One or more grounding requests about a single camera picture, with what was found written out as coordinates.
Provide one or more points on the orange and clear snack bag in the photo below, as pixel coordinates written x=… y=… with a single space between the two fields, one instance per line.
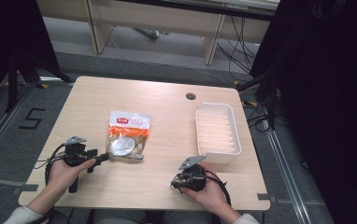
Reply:
x=127 y=137

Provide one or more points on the person's left hand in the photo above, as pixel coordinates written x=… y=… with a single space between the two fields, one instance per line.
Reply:
x=62 y=174

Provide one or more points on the light wooden desk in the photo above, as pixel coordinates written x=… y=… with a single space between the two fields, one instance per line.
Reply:
x=154 y=15

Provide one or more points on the white plastic container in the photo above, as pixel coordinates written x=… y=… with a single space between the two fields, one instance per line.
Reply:
x=218 y=132

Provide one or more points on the black curtain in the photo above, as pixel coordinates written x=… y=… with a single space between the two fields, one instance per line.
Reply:
x=8 y=40
x=323 y=109

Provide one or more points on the person's right hand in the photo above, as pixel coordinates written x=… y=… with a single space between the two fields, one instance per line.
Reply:
x=211 y=194

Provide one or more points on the metal floor rail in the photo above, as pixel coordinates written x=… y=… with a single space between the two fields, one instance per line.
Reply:
x=285 y=174
x=2 y=124

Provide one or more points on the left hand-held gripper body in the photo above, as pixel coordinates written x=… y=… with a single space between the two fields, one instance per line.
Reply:
x=74 y=153

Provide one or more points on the black tripod stand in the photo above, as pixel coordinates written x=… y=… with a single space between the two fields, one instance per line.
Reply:
x=21 y=71
x=268 y=90

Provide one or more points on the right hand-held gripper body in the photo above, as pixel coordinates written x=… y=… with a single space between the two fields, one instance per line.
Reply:
x=191 y=178

